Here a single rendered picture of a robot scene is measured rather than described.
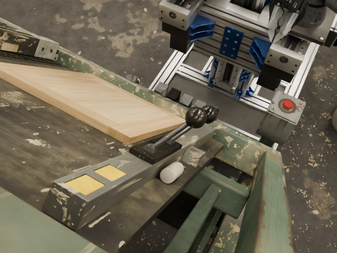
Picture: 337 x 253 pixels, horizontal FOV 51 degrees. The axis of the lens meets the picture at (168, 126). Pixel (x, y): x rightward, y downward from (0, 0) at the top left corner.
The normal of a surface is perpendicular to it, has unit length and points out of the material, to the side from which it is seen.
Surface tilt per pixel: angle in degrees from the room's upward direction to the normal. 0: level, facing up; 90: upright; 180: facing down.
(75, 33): 0
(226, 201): 39
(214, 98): 0
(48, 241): 51
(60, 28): 0
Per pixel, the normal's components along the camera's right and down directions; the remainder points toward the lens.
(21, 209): 0.40, -0.90
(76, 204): -0.28, 0.08
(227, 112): 0.04, -0.51
